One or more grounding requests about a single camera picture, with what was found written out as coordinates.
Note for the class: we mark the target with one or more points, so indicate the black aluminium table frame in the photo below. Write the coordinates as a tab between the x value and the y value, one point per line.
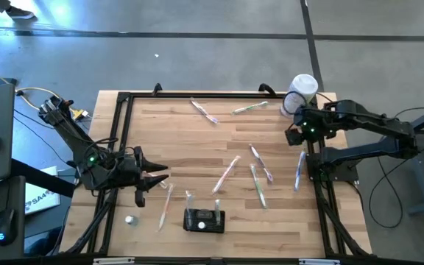
215	95

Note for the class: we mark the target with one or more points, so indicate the purple toothbrush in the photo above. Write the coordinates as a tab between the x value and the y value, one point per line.
204	110
260	162

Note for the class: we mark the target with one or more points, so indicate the green toothbrush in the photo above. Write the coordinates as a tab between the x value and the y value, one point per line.
217	213
258	186
250	107

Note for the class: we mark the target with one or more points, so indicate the white frame bracket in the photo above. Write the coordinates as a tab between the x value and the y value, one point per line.
112	261
318	262

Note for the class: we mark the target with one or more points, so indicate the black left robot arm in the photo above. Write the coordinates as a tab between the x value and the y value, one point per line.
76	143

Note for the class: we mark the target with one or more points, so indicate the white green wipes canister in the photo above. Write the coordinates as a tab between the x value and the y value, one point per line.
304	84

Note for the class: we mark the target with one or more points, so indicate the person's shoe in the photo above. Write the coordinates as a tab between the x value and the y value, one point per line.
20	13

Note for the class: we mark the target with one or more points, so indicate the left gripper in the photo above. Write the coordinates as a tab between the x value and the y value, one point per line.
133	171

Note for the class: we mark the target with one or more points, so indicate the black diagonal beam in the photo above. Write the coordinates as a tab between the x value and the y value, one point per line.
42	179

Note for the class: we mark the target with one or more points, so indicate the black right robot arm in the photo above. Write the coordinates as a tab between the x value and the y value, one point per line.
374	123

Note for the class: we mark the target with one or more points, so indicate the black computer mouse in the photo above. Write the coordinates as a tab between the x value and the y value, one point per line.
5	224

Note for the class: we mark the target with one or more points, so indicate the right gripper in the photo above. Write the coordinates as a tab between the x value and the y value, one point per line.
298	117

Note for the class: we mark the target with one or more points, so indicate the black desk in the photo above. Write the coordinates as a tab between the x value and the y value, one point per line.
20	228

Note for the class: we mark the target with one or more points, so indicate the black frame clamp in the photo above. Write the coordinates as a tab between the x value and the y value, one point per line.
157	89
267	88

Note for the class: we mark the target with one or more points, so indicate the white printed booklet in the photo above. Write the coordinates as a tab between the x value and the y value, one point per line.
41	195

